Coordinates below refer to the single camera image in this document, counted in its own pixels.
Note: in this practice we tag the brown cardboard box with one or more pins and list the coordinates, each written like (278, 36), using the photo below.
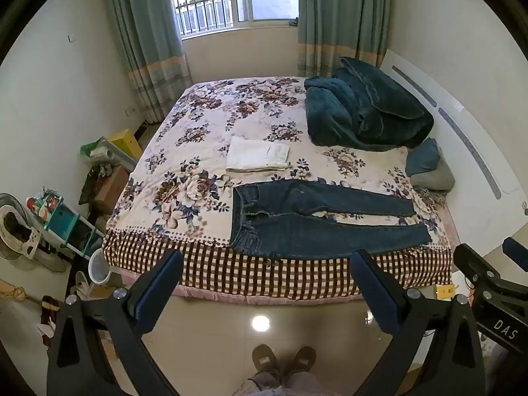
(111, 187)

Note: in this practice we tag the dark blue jeans pants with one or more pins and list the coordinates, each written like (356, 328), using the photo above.
(288, 231)

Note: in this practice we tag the teal pillow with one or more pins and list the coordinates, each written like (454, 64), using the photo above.
(423, 154)

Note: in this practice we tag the teal plush blanket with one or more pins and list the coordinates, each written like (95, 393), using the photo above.
(371, 107)

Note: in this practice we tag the small yellow box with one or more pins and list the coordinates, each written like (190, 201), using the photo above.
(445, 291)

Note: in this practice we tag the teal shelf rack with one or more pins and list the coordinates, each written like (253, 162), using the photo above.
(62, 218)

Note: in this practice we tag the person's left slipper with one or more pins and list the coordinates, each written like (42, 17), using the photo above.
(266, 361)

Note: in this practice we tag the grey pillow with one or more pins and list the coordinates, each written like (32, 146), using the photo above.
(435, 179)

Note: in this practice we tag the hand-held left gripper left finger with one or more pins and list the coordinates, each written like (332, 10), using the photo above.
(163, 280)

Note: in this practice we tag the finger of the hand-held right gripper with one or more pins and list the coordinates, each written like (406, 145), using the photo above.
(517, 253)
(474, 266)

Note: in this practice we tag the person's right slipper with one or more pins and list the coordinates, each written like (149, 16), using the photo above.
(302, 361)

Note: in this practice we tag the person's slipper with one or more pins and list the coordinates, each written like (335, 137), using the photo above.
(266, 361)
(302, 361)

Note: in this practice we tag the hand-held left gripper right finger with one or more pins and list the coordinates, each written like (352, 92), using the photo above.
(373, 293)

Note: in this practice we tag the white waste basket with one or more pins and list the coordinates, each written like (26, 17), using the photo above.
(100, 266)

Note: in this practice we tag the teal curtain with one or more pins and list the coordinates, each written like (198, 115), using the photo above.
(148, 49)
(342, 16)

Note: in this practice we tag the white shoe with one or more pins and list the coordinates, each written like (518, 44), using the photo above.
(80, 286)

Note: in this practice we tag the bed with floral sheet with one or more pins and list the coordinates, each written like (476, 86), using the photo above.
(194, 189)

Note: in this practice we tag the metal window grille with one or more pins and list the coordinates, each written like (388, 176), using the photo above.
(202, 0)

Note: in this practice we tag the white floor fan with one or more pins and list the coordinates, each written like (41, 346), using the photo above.
(16, 231)

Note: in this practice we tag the white folded pants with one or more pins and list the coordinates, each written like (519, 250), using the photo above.
(255, 154)

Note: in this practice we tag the grey plastic container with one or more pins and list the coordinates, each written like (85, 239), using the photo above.
(109, 154)

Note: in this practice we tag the white headboard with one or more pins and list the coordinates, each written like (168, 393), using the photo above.
(453, 152)

